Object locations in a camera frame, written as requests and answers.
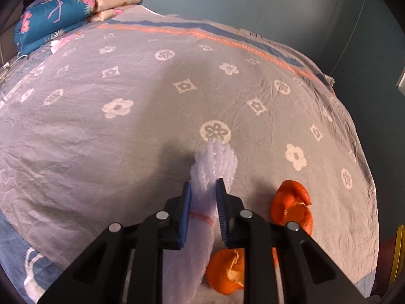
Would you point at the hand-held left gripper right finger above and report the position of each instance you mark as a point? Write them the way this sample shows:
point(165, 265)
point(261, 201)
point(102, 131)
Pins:
point(223, 215)

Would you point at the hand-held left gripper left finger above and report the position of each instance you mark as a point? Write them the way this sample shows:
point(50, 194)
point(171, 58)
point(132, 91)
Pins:
point(187, 215)

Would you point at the white foam fruit net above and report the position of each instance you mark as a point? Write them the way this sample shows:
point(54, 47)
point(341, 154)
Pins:
point(208, 171)

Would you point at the orange peel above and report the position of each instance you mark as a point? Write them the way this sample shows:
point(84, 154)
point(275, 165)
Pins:
point(224, 272)
point(289, 205)

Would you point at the grey floral blanket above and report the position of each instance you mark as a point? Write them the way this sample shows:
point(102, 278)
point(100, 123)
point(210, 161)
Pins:
point(126, 148)

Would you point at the yellow object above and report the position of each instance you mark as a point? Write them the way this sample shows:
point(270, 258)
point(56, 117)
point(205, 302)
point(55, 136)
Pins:
point(398, 256)

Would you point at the folded blue floral quilt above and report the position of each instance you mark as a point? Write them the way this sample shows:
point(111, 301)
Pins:
point(53, 19)

